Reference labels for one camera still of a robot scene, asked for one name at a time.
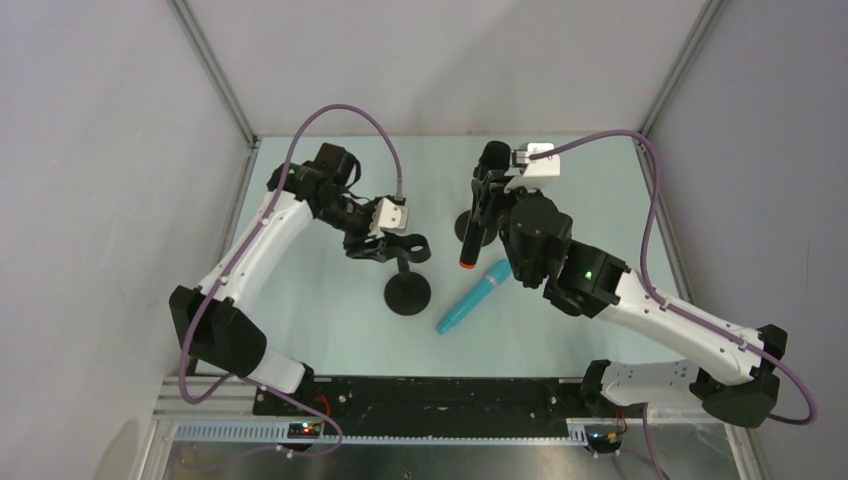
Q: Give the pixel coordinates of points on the aluminium frame rail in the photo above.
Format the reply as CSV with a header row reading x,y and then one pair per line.
x,y
234,400

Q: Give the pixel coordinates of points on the black microphone stand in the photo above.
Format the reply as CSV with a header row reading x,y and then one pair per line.
x,y
407,293
460,227

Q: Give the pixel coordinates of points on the controller board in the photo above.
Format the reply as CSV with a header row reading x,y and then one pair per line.
x,y
304,430
599,443

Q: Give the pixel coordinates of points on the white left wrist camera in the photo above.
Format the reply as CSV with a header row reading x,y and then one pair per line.
x,y
389,217

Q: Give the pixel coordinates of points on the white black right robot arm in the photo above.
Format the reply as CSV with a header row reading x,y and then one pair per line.
x,y
726,369

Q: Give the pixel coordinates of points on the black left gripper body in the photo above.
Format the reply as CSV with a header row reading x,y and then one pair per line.
x,y
366,243

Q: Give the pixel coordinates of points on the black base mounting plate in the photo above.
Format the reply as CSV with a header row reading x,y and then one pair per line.
x,y
490,408

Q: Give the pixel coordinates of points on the right controller board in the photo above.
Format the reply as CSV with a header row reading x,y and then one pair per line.
x,y
599,443

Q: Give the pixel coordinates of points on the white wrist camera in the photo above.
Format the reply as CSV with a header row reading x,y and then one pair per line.
x,y
389,217
532,168

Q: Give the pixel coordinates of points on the left controller board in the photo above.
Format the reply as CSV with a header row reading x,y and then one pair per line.
x,y
304,430

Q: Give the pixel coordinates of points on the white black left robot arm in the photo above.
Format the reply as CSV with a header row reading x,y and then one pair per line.
x,y
212,320

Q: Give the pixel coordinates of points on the black microphone orange tip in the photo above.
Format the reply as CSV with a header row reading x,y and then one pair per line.
x,y
494,157

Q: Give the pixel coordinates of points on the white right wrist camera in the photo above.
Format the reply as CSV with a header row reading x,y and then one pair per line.
x,y
532,168

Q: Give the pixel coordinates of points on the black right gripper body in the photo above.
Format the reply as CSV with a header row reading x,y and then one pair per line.
x,y
488,192

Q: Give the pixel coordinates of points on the blue microphone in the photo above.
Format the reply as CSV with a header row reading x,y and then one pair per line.
x,y
495,276

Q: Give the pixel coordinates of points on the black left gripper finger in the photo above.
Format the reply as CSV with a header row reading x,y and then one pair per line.
x,y
354,247
375,252

